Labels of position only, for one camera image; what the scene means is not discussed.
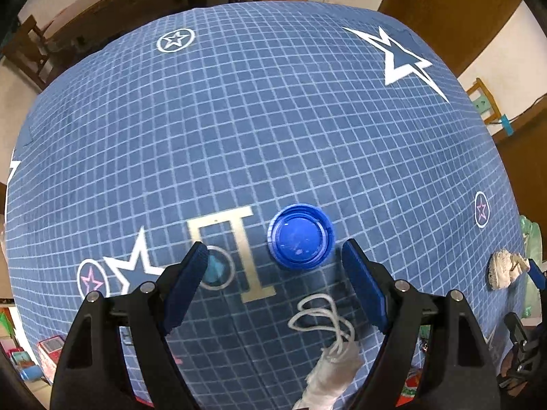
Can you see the red green packet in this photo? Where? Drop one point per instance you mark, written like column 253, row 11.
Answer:
column 409, row 386

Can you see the dark wooden chair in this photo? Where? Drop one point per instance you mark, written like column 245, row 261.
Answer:
column 27, row 51

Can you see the white tissue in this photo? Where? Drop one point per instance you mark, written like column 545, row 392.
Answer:
column 502, row 271

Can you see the red box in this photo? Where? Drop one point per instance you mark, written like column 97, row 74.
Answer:
column 50, row 350

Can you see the brown wooden door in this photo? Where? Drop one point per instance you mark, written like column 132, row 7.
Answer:
column 448, row 13

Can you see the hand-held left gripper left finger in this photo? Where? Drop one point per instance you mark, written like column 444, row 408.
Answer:
column 188, row 290

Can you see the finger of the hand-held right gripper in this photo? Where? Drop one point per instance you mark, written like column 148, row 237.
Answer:
column 537, row 274

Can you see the blue checked star blanket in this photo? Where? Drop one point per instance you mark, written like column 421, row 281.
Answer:
column 256, row 115

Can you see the teal box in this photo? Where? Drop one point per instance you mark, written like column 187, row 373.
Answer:
column 25, row 365

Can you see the small teal plastic piece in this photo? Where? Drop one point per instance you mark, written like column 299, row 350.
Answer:
column 216, row 268

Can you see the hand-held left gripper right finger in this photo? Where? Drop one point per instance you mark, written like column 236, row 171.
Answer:
column 363, row 290

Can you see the small yellow wooden chair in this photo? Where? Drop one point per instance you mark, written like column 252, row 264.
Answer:
column 483, row 98

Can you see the green plastic bin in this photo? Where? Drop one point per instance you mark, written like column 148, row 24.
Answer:
column 532, row 239

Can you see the blue paper strips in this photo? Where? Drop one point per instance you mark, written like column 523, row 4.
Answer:
column 506, row 124

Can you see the blue plastic bottle cap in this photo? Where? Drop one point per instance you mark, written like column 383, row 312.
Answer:
column 299, row 237

